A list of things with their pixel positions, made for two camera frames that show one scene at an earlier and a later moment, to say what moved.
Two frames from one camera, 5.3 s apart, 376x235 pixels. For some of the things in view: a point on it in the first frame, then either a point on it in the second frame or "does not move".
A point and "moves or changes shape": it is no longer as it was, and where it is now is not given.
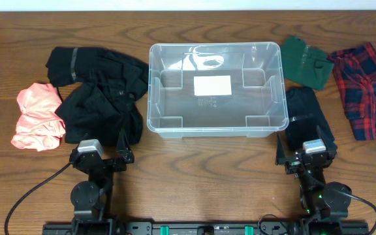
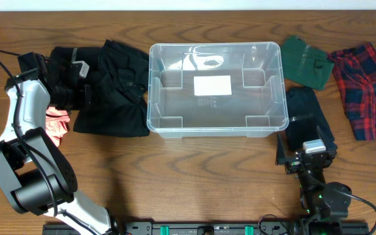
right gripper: [292, 165] does not move
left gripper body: [108, 162] to [85, 94]
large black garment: [104, 108] moves or changes shape
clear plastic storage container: [209, 90] does not move
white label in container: [211, 85] does not move
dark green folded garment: [304, 64] does not move
